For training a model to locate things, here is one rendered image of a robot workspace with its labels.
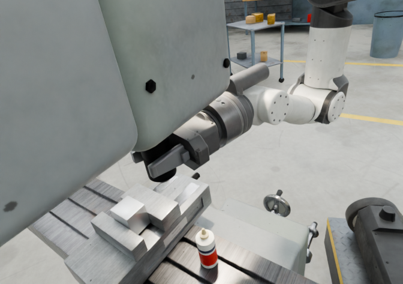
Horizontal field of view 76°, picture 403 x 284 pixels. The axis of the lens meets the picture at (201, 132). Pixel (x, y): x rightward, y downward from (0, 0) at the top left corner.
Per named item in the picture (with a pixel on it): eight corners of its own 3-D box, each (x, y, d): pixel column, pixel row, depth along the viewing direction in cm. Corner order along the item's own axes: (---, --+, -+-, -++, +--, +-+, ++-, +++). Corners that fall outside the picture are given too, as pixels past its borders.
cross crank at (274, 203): (267, 204, 117) (267, 184, 111) (293, 213, 110) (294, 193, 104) (252, 230, 106) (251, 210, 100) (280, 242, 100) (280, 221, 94)
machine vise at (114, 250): (174, 185, 82) (167, 158, 77) (212, 202, 74) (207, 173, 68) (74, 278, 59) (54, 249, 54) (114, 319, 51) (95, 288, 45)
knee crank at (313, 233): (307, 222, 116) (309, 212, 113) (322, 227, 113) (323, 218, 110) (292, 262, 102) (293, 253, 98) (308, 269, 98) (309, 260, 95)
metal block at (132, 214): (134, 212, 64) (127, 194, 61) (150, 222, 61) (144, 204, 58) (117, 227, 61) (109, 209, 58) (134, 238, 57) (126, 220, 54)
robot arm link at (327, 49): (305, 100, 79) (315, 21, 68) (349, 111, 70) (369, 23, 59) (283, 112, 73) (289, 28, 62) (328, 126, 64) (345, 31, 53)
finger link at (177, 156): (146, 162, 36) (180, 142, 39) (151, 179, 38) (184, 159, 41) (152, 167, 35) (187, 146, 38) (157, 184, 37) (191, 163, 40)
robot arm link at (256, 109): (211, 130, 53) (247, 109, 59) (252, 148, 45) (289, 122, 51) (203, 77, 47) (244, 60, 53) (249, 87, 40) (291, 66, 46)
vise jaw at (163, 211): (140, 193, 71) (137, 182, 69) (182, 214, 62) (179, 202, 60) (123, 208, 67) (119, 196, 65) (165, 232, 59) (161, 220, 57)
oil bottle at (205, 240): (206, 250, 61) (200, 218, 56) (221, 257, 59) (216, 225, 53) (197, 263, 58) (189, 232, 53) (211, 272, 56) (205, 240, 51)
